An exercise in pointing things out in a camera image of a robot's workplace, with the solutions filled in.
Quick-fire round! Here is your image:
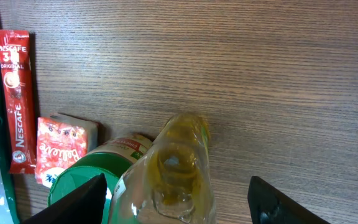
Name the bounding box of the yellow oil bottle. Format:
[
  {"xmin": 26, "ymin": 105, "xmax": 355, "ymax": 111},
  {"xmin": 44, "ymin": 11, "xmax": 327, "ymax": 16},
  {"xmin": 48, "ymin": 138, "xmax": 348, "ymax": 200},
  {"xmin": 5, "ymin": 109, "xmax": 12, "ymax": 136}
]
[{"xmin": 108, "ymin": 113, "xmax": 216, "ymax": 223}]

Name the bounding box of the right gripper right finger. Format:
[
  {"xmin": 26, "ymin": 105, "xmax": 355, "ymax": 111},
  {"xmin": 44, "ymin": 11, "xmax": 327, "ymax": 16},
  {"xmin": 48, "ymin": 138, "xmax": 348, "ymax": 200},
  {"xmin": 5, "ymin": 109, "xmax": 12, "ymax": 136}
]
[{"xmin": 247, "ymin": 176, "xmax": 329, "ymax": 224}]

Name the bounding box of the red Nescafe coffee stick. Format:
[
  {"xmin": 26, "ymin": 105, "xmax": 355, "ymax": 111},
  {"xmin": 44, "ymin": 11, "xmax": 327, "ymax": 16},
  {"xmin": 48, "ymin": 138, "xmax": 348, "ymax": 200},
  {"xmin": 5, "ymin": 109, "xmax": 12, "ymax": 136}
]
[{"xmin": 0, "ymin": 29, "xmax": 37, "ymax": 174}]

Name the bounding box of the green lid jar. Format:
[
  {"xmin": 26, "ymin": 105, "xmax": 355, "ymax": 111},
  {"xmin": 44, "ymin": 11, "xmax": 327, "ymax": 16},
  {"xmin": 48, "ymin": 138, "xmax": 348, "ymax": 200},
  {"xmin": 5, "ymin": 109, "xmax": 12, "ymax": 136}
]
[{"xmin": 48, "ymin": 133, "xmax": 152, "ymax": 223}]

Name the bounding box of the red tissue pack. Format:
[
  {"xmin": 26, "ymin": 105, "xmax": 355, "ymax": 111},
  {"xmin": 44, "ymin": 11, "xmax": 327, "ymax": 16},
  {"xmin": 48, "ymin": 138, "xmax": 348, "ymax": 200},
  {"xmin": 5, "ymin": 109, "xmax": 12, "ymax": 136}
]
[{"xmin": 35, "ymin": 113, "xmax": 98, "ymax": 188}]

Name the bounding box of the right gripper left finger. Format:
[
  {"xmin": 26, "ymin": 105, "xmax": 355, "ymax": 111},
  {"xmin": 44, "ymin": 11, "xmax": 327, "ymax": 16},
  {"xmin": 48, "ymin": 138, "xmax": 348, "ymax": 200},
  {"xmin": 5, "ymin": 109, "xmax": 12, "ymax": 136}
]
[{"xmin": 23, "ymin": 174, "xmax": 107, "ymax": 224}]

